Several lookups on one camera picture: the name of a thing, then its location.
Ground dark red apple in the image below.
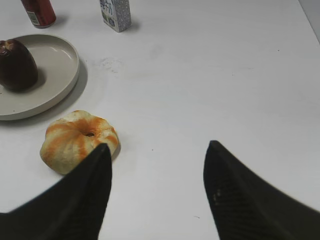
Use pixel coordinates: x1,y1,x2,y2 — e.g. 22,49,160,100
0,39,38,92

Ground orange white pumpkin toy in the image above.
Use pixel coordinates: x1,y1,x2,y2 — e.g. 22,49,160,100
39,110,120,175

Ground beige round plate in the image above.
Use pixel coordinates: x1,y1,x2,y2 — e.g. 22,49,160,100
0,34,80,121

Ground red soda can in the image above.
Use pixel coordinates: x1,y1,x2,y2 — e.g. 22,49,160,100
21,0,57,28

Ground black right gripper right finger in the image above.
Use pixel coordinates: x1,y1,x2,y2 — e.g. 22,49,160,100
203,140,320,240

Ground white milk carton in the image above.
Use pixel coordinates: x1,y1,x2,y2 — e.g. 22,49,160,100
99,0,132,33

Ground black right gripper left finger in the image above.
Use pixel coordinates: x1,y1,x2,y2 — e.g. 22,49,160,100
0,143,112,240

